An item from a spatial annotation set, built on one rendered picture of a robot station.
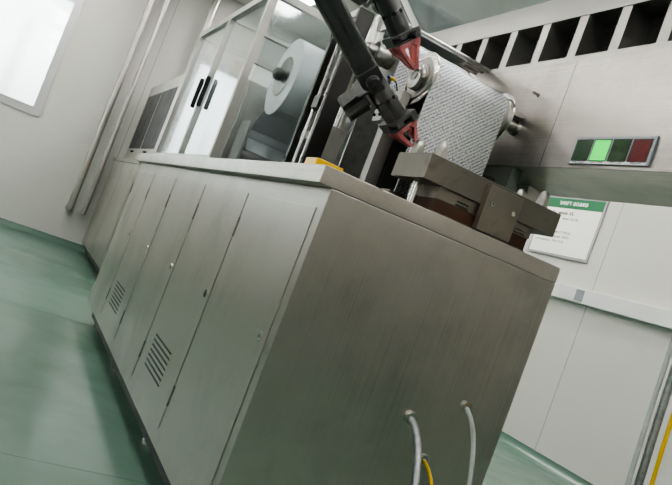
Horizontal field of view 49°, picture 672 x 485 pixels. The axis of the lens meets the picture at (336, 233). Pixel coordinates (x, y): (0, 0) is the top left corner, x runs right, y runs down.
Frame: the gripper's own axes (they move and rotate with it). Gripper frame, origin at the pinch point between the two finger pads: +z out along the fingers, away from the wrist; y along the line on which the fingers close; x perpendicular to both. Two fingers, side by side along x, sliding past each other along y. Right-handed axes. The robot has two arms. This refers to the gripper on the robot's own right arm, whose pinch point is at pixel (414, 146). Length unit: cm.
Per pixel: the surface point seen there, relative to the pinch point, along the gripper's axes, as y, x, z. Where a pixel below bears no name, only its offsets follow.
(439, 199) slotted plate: 18.7, -10.3, 7.3
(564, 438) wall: -182, 63, 270
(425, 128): 0.3, 5.1, -2.0
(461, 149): 0.3, 10.6, 8.7
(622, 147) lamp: 36.7, 26.1, 19.6
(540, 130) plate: 4.9, 30.9, 17.5
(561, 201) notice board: -259, 193, 191
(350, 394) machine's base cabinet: 26, -55, 25
